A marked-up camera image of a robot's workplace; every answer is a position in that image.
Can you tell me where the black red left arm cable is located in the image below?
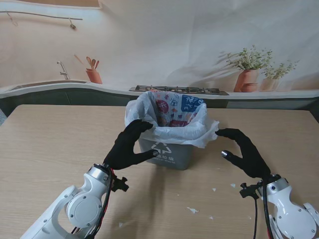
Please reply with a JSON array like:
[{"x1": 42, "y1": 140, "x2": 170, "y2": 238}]
[{"x1": 71, "y1": 168, "x2": 118, "y2": 239}]

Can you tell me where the white plastic garbage bag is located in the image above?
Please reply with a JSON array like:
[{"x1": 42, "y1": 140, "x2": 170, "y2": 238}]
[{"x1": 124, "y1": 91, "x2": 220, "y2": 149}]

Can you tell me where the grey plastic waste bin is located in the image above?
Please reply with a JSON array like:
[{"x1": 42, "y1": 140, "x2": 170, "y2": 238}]
[{"x1": 138, "y1": 138, "x2": 193, "y2": 171}]

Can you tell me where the printed kitchen backdrop cloth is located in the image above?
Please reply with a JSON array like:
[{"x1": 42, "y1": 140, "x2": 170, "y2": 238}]
[{"x1": 0, "y1": 0, "x2": 319, "y2": 110}]

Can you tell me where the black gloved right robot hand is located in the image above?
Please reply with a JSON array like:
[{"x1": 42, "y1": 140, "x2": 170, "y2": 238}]
[{"x1": 214, "y1": 128, "x2": 272, "y2": 179}]

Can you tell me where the black red right arm cable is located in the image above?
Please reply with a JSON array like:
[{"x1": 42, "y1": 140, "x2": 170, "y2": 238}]
[{"x1": 253, "y1": 179, "x2": 274, "y2": 239}]

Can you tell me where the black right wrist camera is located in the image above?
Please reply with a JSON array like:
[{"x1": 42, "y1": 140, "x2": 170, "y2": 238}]
[{"x1": 239, "y1": 182, "x2": 261, "y2": 199}]

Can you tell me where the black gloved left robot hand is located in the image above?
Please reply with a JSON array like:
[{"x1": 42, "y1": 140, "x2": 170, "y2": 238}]
[{"x1": 102, "y1": 119, "x2": 160, "y2": 171}]

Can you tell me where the black red arm cable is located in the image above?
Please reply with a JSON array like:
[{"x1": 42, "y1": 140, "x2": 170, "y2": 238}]
[
  {"x1": 253, "y1": 179, "x2": 274, "y2": 239},
  {"x1": 71, "y1": 168, "x2": 118, "y2": 239}
]

